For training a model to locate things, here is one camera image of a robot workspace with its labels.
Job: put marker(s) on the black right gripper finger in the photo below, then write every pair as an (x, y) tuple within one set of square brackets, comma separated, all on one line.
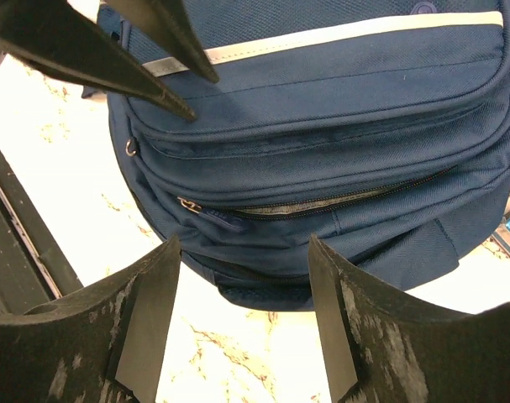
[(53, 38), (167, 24), (102, 343), (381, 344)]

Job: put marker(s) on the navy blue student backpack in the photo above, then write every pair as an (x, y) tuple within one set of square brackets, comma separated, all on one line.
[(381, 127)]

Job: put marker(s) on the black mounting rail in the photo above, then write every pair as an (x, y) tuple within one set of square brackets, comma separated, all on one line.
[(33, 269)]

